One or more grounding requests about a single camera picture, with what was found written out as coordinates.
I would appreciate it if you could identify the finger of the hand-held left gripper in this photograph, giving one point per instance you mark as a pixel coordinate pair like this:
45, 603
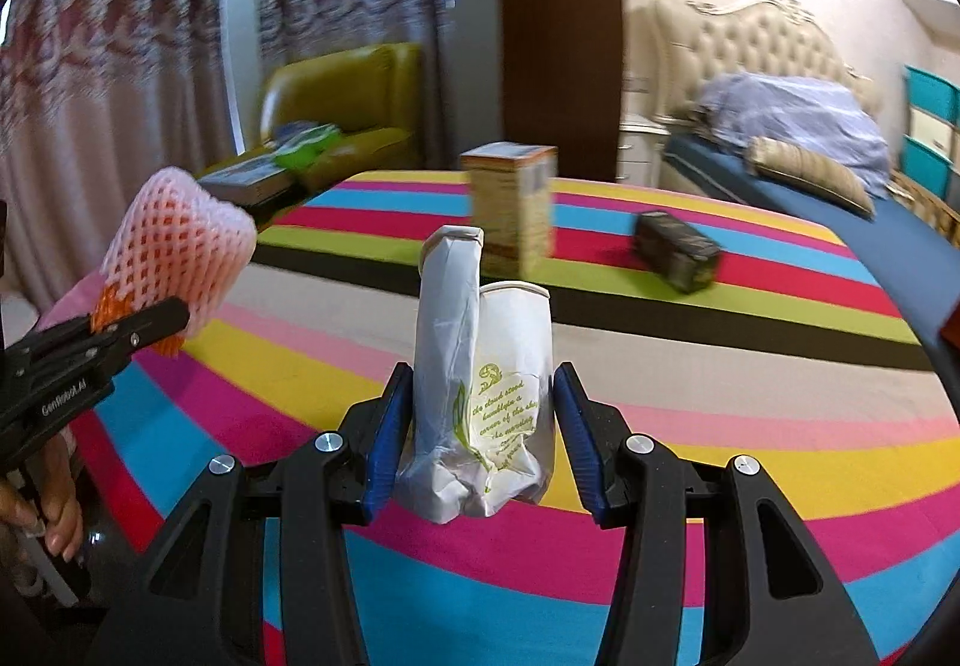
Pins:
112, 340

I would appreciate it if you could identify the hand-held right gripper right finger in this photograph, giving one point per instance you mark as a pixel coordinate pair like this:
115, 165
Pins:
574, 430

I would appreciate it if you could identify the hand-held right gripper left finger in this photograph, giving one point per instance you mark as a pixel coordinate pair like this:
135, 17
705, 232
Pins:
390, 430

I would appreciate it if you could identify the white paper bag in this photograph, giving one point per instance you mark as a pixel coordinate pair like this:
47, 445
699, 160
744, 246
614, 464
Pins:
495, 373

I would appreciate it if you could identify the person's left hand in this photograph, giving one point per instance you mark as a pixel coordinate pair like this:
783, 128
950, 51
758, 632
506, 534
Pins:
60, 501

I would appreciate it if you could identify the striped colourful tablecloth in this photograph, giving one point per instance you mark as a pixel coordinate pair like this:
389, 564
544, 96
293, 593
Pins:
675, 366

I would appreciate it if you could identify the black box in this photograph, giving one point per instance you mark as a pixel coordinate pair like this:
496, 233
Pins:
675, 253

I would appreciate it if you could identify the large thick book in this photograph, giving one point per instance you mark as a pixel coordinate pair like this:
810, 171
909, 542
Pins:
247, 178

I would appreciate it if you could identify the orange carton box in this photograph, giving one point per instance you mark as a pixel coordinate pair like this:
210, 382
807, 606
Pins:
510, 216

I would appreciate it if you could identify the pink lace curtain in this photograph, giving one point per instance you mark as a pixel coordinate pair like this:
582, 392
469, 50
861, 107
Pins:
112, 73

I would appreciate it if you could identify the green plastic bag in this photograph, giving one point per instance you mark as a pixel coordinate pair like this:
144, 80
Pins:
307, 145

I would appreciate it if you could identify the white nightstand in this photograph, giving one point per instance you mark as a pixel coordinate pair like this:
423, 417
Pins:
637, 148

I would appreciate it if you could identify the yellow leather armchair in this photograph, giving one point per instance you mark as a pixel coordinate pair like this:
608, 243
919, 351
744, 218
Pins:
337, 81

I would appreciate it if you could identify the beige patterned pillow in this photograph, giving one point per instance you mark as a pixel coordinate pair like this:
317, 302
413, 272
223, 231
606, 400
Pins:
810, 175

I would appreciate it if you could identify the blue bed mattress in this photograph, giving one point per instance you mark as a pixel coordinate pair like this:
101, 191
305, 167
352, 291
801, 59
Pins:
885, 238

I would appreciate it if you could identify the grey blue blanket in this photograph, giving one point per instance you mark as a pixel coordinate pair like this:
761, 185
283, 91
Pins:
795, 111

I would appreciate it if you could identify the cream tufted headboard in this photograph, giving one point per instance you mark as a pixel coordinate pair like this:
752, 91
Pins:
750, 43

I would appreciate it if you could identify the teal storage drawers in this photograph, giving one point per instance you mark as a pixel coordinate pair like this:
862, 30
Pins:
930, 133

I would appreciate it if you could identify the brown wooden door frame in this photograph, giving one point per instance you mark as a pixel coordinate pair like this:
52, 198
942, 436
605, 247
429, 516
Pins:
562, 36

